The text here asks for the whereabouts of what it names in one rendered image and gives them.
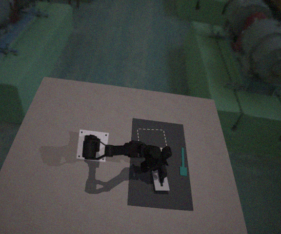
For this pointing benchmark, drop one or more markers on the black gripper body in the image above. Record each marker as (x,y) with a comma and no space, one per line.
(165,153)

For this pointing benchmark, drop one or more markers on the teal trowel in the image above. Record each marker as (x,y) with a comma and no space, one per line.
(183,170)

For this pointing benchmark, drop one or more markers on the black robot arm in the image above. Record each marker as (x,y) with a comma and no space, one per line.
(91,145)

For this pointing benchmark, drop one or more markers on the dark grey mat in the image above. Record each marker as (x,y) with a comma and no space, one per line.
(141,190)

